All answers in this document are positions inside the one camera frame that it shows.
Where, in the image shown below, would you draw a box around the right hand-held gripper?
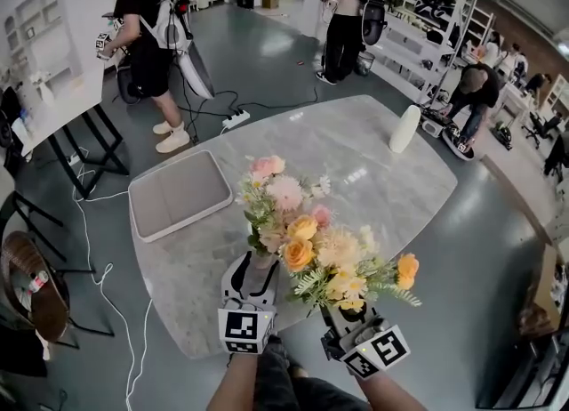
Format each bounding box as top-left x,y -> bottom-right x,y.
320,301 -> 411,379

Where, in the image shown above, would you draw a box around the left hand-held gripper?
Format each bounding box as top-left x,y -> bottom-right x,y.
217,251 -> 282,356

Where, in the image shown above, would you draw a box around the small pink vase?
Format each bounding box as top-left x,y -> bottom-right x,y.
252,249 -> 279,286

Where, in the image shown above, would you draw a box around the yellow orange flower bouquet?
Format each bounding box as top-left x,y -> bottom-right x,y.
279,214 -> 422,319

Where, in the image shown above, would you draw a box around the pink flower bouquet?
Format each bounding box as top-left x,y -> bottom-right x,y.
235,154 -> 333,257

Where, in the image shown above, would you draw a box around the person's right forearm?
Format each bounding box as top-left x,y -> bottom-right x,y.
355,368 -> 428,411

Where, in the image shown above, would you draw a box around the person's left forearm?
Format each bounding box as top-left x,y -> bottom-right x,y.
206,353 -> 261,411

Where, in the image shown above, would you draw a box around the tall white ribbed vase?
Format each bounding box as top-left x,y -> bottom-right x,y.
389,104 -> 421,154

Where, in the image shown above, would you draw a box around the person's dark trousers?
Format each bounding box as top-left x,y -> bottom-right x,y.
252,333 -> 370,411

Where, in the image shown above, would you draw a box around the white rectangular tray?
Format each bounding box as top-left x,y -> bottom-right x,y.
127,149 -> 234,244

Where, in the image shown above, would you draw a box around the grey marble table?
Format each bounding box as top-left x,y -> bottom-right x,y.
128,94 -> 459,359

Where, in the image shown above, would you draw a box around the flat cardboard stack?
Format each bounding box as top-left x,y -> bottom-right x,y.
533,244 -> 569,317

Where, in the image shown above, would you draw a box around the brown wicker chair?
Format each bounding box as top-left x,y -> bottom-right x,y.
0,230 -> 116,351

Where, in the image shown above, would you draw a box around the red label plastic bottle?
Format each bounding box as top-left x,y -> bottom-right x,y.
27,270 -> 50,295

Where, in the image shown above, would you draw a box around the white capsule backpack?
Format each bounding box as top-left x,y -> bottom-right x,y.
442,126 -> 475,161

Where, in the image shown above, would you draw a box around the black mesh wastebasket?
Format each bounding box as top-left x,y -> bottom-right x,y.
355,52 -> 376,77

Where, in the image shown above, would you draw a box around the green black helmet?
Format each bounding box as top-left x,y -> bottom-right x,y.
490,121 -> 513,151

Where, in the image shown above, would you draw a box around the white table black legs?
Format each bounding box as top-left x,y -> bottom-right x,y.
20,61 -> 131,200

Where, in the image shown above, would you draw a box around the white harness backpack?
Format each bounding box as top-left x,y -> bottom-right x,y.
141,0 -> 217,100

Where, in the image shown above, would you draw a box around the black office chair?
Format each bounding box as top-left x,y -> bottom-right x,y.
522,113 -> 561,150

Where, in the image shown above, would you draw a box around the black capsule backpack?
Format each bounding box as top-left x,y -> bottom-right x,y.
349,0 -> 388,45

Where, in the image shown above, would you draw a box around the white metal shelving rack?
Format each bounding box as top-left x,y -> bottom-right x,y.
371,0 -> 497,106

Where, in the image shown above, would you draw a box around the long white cable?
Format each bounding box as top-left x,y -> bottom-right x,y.
73,146 -> 155,411

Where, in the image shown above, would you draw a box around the black power cable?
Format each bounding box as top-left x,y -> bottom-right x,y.
172,61 -> 319,143

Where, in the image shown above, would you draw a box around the white wall niche shelf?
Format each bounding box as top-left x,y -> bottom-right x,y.
3,0 -> 84,90

